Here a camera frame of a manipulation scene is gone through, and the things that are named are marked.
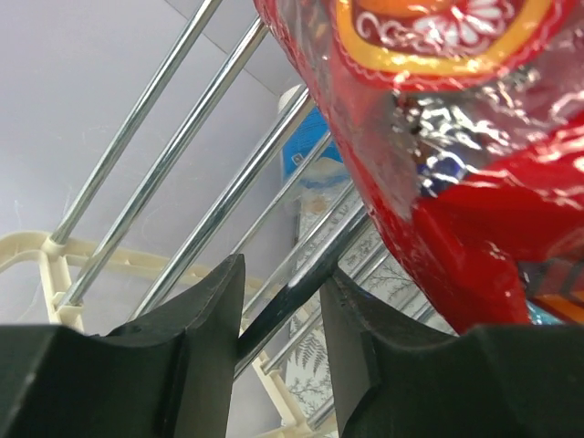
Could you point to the red snack bag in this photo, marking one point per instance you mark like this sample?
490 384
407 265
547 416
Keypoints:
461 123

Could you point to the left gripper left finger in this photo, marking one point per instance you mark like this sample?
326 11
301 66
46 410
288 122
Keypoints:
168 373

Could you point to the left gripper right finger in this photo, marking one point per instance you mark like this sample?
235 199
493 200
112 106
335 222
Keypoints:
405 379

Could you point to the floral table mat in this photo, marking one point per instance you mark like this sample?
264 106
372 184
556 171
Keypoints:
318 326

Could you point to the blue white container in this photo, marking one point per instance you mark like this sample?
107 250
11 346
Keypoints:
325 174

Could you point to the cream metal shoe rack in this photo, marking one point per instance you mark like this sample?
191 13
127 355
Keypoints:
70 73

